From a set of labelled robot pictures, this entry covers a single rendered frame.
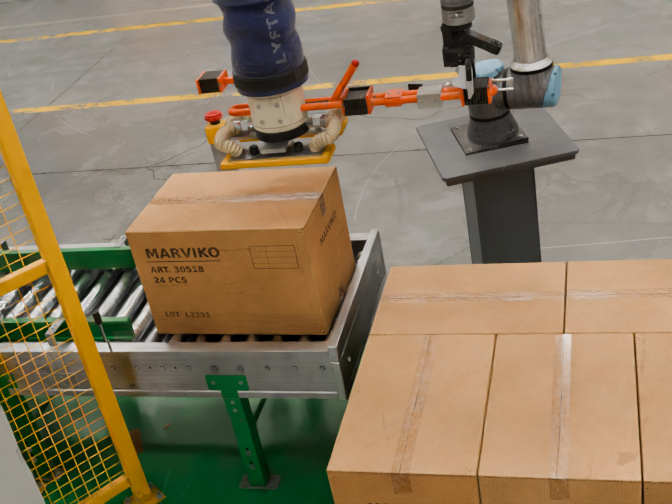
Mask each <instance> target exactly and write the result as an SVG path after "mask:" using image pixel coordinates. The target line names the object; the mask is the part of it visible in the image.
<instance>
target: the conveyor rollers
mask: <svg viewBox="0 0 672 504"><path fill-rule="evenodd" d="M362 252H363V251H361V252H359V253H358V254H357V256H356V259H355V266H356V267H355V270H354V272H353V275H352V277H351V279H350V282H349V284H348V287H347V289H346V291H345V294H344V296H343V299H342V301H341V303H340V306H339V308H338V311H337V313H336V315H335V318H334V320H333V322H332V325H331V327H330V330H329V332H328V334H327V335H326V338H325V340H324V341H330V338H331V335H332V332H333V330H334V327H335V324H336V322H337V319H338V316H339V314H340V311H341V308H342V306H343V303H344V300H345V298H346V295H347V292H348V290H349V287H350V284H351V281H352V279H353V276H354V273H355V271H356V268H357V265H358V263H359V260H360V257H361V255H362ZM82 270H83V269H80V270H68V271H69V274H70V277H71V279H72V282H73V281H74V280H75V278H76V277H77V276H78V275H79V273H80V272H81V271H82ZM122 270H123V268H114V269H106V270H105V272H104V273H103V274H102V276H101V277H100V278H99V280H98V281H97V282H96V284H95V285H94V286H93V288H92V289H91V290H90V291H89V293H88V294H87V295H86V297H85V298H84V299H83V301H82V302H81V306H82V309H83V311H84V314H85V317H88V316H89V314H90V313H91V312H92V310H93V309H94V308H95V306H96V305H97V303H98V302H99V301H100V299H101V298H102V297H103V295H104V294H105V293H106V291H107V290H108V289H109V287H110V286H111V284H112V283H113V282H114V280H115V279H116V278H117V276H118V275H119V274H120V272H121V271H122ZM101 271H102V269H86V270H85V271H84V273H83V274H82V275H81V276H80V278H79V279H78V280H77V281H76V283H75V284H74V287H75V290H76V293H77V295H78V298H79V299H80V298H81V297H82V295H83V294H84V293H85V292H86V290H87V289H88V288H89V286H90V285H91V284H92V282H93V281H94V280H95V279H96V277H97V276H98V275H99V273H100V272H101ZM138 276H139V274H138V271H137V268H128V269H127V270H126V271H125V273H124V274H123V275H122V277H121V278H120V280H119V281H118V282H117V284H116V285H115V286H114V288H113V289H112V291H111V292H110V293H109V295H108V296H107V297H106V299H105V300H104V301H103V303H102V304H101V306H100V307H99V308H98V311H99V313H100V316H101V317H110V316H111V314H112V313H113V311H114V310H115V308H116V307H117V306H118V304H119V303H120V301H121V300H122V299H123V297H124V296H125V294H126V293H127V291H128V290H129V289H130V287H131V286H132V284H133V283H134V282H135V280H136V279H137V277H138ZM34 281H35V280H34ZM34 281H32V282H31V283H33V282H34ZM31 283H28V284H26V285H24V286H22V287H20V288H19V291H20V293H21V296H22V294H23V293H24V292H25V291H26V290H27V289H28V288H29V286H30V285H31ZM49 285H51V281H50V279H49V276H48V274H46V275H44V276H42V277H40V278H39V279H38V280H37V281H36V282H35V283H34V284H33V288H34V291H35V292H37V291H39V290H41V289H43V288H45V287H47V286H49ZM33 288H32V287H31V288H30V289H29V290H28V291H27V293H26V294H25V295H24V296H23V297H22V298H25V297H27V296H29V295H31V294H33V293H34V291H33ZM47 288H48V287H47ZM47 288H45V289H43V290H41V291H39V292H37V293H36V296H37V298H38V299H39V298H40V297H41V296H42V294H43V293H44V292H45V291H46V290H47ZM19 291H18V289H16V290H14V291H12V292H10V293H8V294H6V296H7V298H8V301H9V303H10V305H11V304H13V303H15V302H16V301H17V300H18V299H19V298H20V297H21V296H20V293H19ZM55 295H56V294H55V291H54V289H53V286H52V287H51V288H50V289H49V291H48V292H47V293H46V294H45V296H44V297H43V298H42V299H41V300H40V302H39V303H41V302H43V301H45V300H47V299H49V298H51V297H53V296H55ZM6 296H5V295H4V296H3V297H2V298H1V299H0V310H1V309H3V308H5V307H7V306H9V303H8V301H7V299H6ZM36 296H35V294H33V295H31V296H29V297H27V298H25V299H23V300H24V303H25V305H26V308H27V310H28V309H30V308H32V306H33V305H34V304H35V303H36V302H37V298H36ZM145 297H146V295H145V292H144V289H143V286H142V283H141V280H140V281H139V283H138V284H137V286H136V287H135V288H134V290H133V291H132V293H131V294H130V296H129V297H128V298H127V300H126V301H125V303H124V304H123V306H122V307H121V309H120V310H119V311H118V313H117V314H116V316H115V317H125V316H128V317H129V318H130V319H131V317H132V316H133V314H134V313H135V311H136V310H137V308H138V307H139V305H140V304H141V303H142V301H143V300H144V298H145ZM22 298H21V299H22ZM57 301H58V299H57V297H56V296H55V297H53V298H51V299H49V300H47V301H45V302H43V303H41V304H40V306H41V308H42V311H43V313H44V314H45V313H47V312H49V311H50V310H51V308H52V307H53V306H54V305H55V303H56V302H57ZM24 303H23V301H22V300H21V301H19V302H18V303H17V304H16V305H15V307H14V308H13V309H12V310H13V313H14V315H15V316H16V315H18V314H20V313H22V312H24V311H26V308H25V306H24ZM39 303H38V304H39ZM13 305H14V304H13ZM13 305H11V307H12V306H13ZM40 306H39V305H38V306H36V307H35V308H34V309H33V310H32V311H31V312H30V314H29V315H30V318H37V317H39V316H41V315H43V313H42V311H41V308H40ZM59 306H60V304H58V305H57V307H59ZM57 307H56V308H57ZM9 310H10V306H9V307H7V308H5V309H3V310H1V311H0V318H3V317H4V315H5V314H6V313H7V312H8V311H9ZM12 310H11V311H10V312H9V314H8V315H7V316H6V317H5V318H12V317H14V315H13V313H12ZM28 311H29V310H28ZM26 314H27V311H26V312H24V313H22V314H20V315H18V316H16V318H23V317H24V316H25V315H26ZM29 315H28V316H27V317H26V318H29ZM46 315H47V314H45V315H44V316H46ZM44 316H41V317H39V318H44ZM54 317H64V315H63V312H62V309H61V307H59V308H57V309H55V310H53V312H52V313H51V314H50V315H49V317H48V318H54ZM152 320H153V316H152V313H151V310H150V307H149V304H148V302H147V303H146V305H145V306H144V308H143V309H142V311H141V312H140V314H139V315H138V317H137V318H136V320H135V321H134V323H133V324H132V326H133V329H134V332H135V335H136V337H135V338H134V340H133V341H121V342H120V343H138V342H139V340H140V339H141V337H142V336H143V334H144V332H145V331H146V329H147V328H148V326H149V325H150V323H151V322H152ZM166 335H167V334H159V333H158V331H157V328H156V325H155V326H154V328H153V330H152V331H151V333H150V334H149V336H148V338H147V339H146V341H145V342H163V340H164V338H165V337H166ZM190 335H191V334H174V335H173V336H172V338H171V340H170V341H169V342H187V340H188V338H189V337H190ZM239 335H240V334H223V335H222V337H221V339H220V341H219V342H236V341H237V339H238V337H239ZM214 336H215V334H198V336H197V337H196V339H195V341H194V342H211V341H212V339H213V338H214ZM264 336H265V335H256V334H248V336H247V338H246V340H245V342H262V340H263V338H264ZM289 337H290V335H274V336H273V338H272V340H271V342H288V340H289ZM315 338H316V335H300V336H299V338H298V341H297V342H314V340H315ZM145 342H144V343H145Z"/></svg>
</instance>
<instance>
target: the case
mask: <svg viewBox="0 0 672 504"><path fill-rule="evenodd" d="M125 234H126V237H127V240H128V243H129V246H130V249H131V253H132V256H133V259H134V262H135V265H136V268H137V271H138V274H139V277H140V280H141V283H142V286H143V289H144V292H145V295H146V298H147V301H148V304H149V307H150V310H151V313H152V316H153V319H154V322H155V325H156V328H157V331H158V333H159V334H256V335H327V334H328V332H329V330H330V327H331V325H332V322H333V320H334V318H335V315H336V313H337V311H338V308H339V306H340V303H341V301H342V299H343V296H344V294H345V291H346V289H347V287H348V284H349V282H350V279H351V277H352V275H353V272H354V270H355V267H356V266H355V261H354V256H353V251H352V245H351V240H350V235H349V230H348V225H347V220H346V214H345V209H344V204H343V199H342V194H341V189H340V183H339V178H338V173H337V168H336V166H331V167H310V168H288V169H267V170H246V171H224V172H203V173H181V174H172V176H171V177H170V178H169V179H168V181H167V182H166V183H165V184H164V185H163V187H162V188H161V189H160V190H159V191H158V193H157V194H156V195H155V196H154V198H153V199H152V200H151V201H150V202H149V204H148V205H147V206H146V207H145V208H144V210H143V211H142V212H141V213H140V215H139V216H138V217H137V218H136V219H135V221H134V222H133V223H132V224H131V226H130V227H129V228H128V229H127V230H126V232H125Z"/></svg>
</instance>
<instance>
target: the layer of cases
mask: <svg viewBox="0 0 672 504"><path fill-rule="evenodd" d="M326 471H327V475H328V479H329V483H330V487H331V491H332V495H333V500H334V504H672V259H646V260H610V261H574V262H568V265H567V266H566V262H538V263H502V264H466V265H430V266H394V267H391V269H390V272H389V276H388V279H387V282H386V285H385V288H384V291H383V294H382V298H381V301H380V304H379V307H378V310H377V313H376V316H375V320H374V323H373V326H372V329H371V332H370V336H369V338H368V342H367V345H366V348H365V351H364V354H363V357H362V360H361V364H360V367H359V370H358V373H357V376H356V379H355V382H354V386H353V389H352V392H351V395H350V398H349V401H348V404H347V408H346V411H345V414H344V417H343V420H342V423H341V426H340V430H339V433H338V436H337V439H336V442H335V445H334V448H333V451H332V455H331V458H330V461H329V464H328V467H327V470H326Z"/></svg>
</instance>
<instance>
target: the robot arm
mask: <svg viewBox="0 0 672 504"><path fill-rule="evenodd" d="M440 4H441V13H442V21H443V23H442V24H441V27H440V29H441V32H442V37H443V48H442V54H443V62H444V67H451V68H452V67H457V68H456V69H455V72H456V73H457V74H459V75H458V76H457V77H455V78H454V79H452V85H453V86H454V87H458V88H464V89H467V91H468V98H469V99H471V97H472V95H473V93H474V88H473V78H476V77H488V76H489V78H492V79H500V78H510V77H512V78H513V91H511V90H508V91H498V92H497V93H496V94H495V95H494V96H493V97H492V102H491V104H476V105H468V110H469V116H470V119H469V124H468V128H467V137H468V140H469V141H470V142H472V143H474V144H477V145H495V144H500V143H503V142H506V141H508V140H510V139H512V138H513V137H514V136H515V135H516V134H517V133H518V124H517V122H516V120H515V118H514V117H513V115H512V113H511V112H510V109H528V108H547V107H554V106H555V105H556V104H557V103H558V101H559V97H560V92H561V83H562V73H561V67H560V66H559V65H557V64H555V65H553V59H552V57H551V56H550V55H548V54H547V53H546V46H545V37H544V28H543V19H542V10H541V1H540V0H507V4H508V12H509V20H510V28H511V36H512V43H513V51H514V59H513V60H512V61H511V63H510V67H504V63H503V62H502V61H501V60H498V59H488V60H483V61H480V62H477V63H476V61H475V48H474V46H476V47H478V48H480V49H483V50H485V51H488V52H489V53H491V54H495V55H498V54H499V53H500V51H501V48H502V42H500V41H498V40H495V39H492V38H490V37H487V36H485V35H483V34H480V33H478V32H476V31H473V30H471V29H469V28H470V27H472V21H473V20H474V19H475V10H474V1H473V0H440ZM444 47H446V48H444ZM444 58H445V59H444ZM458 65H461V66H459V67H458ZM492 84H494V85H496V86H497V88H510V81H498V82H492Z"/></svg>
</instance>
